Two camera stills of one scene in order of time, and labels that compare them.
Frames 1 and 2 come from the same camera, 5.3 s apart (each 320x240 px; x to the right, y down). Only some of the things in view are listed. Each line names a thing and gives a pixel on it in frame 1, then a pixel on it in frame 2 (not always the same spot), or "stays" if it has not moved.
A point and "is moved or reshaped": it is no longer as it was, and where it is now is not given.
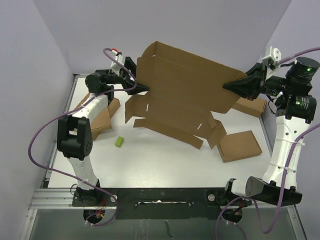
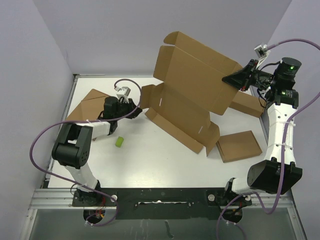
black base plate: (176, 203) stays
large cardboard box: (184, 91) is moved or reshaped
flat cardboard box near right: (238, 145) stays
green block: (119, 141) stays
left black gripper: (126, 81) to (130, 105)
